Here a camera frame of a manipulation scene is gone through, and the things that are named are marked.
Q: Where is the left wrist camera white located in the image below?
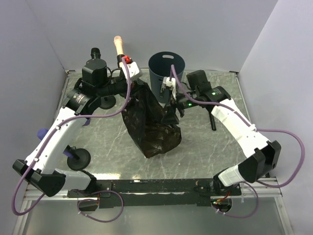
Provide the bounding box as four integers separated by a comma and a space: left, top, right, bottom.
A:
119, 54, 142, 81

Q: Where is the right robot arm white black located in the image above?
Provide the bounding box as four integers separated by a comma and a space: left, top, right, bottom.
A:
160, 70, 281, 195

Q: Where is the pink beige microphone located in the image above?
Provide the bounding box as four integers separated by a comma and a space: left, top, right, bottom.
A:
113, 36, 124, 55

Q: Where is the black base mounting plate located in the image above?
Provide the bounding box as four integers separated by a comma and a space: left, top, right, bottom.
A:
67, 178, 242, 209

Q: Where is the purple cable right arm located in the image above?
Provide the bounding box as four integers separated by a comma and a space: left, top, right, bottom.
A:
170, 64, 306, 188

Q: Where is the black bar on table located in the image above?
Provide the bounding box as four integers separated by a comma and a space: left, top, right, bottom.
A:
209, 113, 217, 131

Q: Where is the purple microphone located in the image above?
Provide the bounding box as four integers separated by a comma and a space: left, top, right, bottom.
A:
37, 128, 48, 140

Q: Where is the aluminium front rail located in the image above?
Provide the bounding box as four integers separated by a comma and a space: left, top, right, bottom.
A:
23, 183, 282, 201

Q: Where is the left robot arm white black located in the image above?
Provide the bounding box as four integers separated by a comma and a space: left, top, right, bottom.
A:
13, 105, 126, 197

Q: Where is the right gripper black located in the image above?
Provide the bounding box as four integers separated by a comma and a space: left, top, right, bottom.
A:
160, 90, 199, 125

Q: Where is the black plastic trash bag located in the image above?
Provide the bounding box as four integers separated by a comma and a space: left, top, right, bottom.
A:
122, 79, 182, 159

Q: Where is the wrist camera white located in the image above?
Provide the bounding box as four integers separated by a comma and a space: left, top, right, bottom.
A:
161, 77, 177, 100
119, 54, 142, 81

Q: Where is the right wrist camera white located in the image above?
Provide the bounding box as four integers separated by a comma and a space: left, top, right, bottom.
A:
161, 77, 177, 100

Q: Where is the dark blue trash bin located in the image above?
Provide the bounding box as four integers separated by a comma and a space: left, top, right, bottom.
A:
148, 51, 185, 104

